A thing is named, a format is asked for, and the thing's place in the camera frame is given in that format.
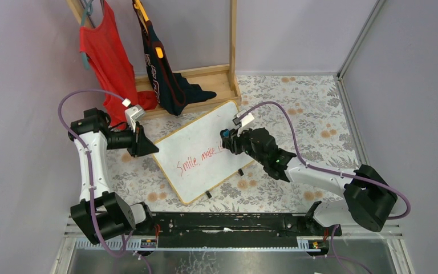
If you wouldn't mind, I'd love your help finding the yellow framed whiteboard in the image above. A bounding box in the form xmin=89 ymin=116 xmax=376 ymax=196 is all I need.
xmin=152 ymin=100 xmax=253 ymax=204

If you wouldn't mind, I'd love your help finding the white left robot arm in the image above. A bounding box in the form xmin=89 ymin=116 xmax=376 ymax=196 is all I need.
xmin=68 ymin=108 xmax=159 ymax=244

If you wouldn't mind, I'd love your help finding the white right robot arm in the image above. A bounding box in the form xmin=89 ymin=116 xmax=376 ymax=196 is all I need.
xmin=220 ymin=128 xmax=398 ymax=232

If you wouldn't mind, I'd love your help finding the navy blue shirt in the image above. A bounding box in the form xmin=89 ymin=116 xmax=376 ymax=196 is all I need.
xmin=134 ymin=9 xmax=217 ymax=116

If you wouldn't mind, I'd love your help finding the wooden clothes rack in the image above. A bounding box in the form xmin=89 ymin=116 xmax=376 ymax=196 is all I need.
xmin=66 ymin=0 xmax=241 ymax=119

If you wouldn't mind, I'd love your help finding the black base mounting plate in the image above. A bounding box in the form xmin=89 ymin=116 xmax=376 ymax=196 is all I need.
xmin=133 ymin=212 xmax=342 ymax=248

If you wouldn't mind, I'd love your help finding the red tank top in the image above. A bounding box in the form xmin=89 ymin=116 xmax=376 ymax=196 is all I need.
xmin=86 ymin=1 xmax=158 ymax=110

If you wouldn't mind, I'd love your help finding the yellow clothes hanger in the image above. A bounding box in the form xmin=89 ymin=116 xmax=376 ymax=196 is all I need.
xmin=133 ymin=0 xmax=149 ymax=24

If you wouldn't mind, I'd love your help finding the teal clothes hanger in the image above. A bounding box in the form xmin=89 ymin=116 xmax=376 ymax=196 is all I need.
xmin=79 ymin=0 xmax=93 ymax=70

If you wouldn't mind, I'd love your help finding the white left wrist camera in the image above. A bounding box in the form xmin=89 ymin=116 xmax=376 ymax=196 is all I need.
xmin=122 ymin=99 xmax=146 ymax=133

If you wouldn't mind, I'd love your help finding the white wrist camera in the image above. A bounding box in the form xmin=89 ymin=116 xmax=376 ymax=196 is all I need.
xmin=122 ymin=99 xmax=146 ymax=133
xmin=233 ymin=110 xmax=254 ymax=136

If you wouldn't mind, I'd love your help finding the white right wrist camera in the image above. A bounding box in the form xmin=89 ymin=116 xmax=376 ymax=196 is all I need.
xmin=233 ymin=110 xmax=254 ymax=136

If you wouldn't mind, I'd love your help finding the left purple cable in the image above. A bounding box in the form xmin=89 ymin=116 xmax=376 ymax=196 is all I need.
xmin=58 ymin=89 xmax=152 ymax=274

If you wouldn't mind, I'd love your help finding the purple cable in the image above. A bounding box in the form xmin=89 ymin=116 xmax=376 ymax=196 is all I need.
xmin=232 ymin=100 xmax=412 ymax=274
xmin=58 ymin=89 xmax=152 ymax=274

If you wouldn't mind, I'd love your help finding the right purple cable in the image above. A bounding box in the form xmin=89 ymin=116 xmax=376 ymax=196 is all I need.
xmin=232 ymin=100 xmax=412 ymax=274

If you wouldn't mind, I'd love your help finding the aluminium frame rail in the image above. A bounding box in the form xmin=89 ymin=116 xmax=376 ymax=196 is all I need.
xmin=337 ymin=0 xmax=387 ymax=80

